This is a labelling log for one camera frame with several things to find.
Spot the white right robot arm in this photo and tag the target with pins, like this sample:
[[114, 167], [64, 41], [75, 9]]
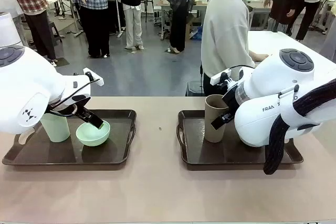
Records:
[[262, 129]]

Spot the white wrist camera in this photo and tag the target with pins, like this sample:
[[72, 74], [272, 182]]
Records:
[[98, 81], [216, 78]]

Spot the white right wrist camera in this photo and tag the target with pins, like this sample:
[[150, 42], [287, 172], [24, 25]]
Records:
[[216, 78]]

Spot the black step stool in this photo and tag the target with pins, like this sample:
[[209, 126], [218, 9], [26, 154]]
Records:
[[53, 28]]

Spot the light green plastic bowl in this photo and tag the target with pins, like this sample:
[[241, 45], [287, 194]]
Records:
[[92, 137]]

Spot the person in grey sweater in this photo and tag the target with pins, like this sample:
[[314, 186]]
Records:
[[223, 37]]

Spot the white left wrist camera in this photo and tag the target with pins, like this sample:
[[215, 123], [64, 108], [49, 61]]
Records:
[[98, 81]]

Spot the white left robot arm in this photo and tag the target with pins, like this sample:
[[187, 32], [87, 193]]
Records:
[[26, 90]]

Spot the white side table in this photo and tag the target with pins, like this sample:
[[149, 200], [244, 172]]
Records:
[[302, 43]]

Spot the dark brown serving tray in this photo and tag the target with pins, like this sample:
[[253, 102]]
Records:
[[223, 153], [52, 153]]

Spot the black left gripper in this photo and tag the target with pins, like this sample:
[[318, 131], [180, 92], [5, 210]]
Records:
[[76, 103]]

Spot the person's left hand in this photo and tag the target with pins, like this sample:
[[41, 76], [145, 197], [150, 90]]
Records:
[[260, 57]]

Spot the brown plastic cup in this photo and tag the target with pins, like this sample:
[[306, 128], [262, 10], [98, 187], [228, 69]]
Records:
[[212, 124]]

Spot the light green plastic cup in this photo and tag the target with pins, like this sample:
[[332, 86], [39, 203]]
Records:
[[56, 129]]

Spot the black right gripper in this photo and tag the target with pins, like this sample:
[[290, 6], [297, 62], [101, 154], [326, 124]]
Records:
[[231, 100]]

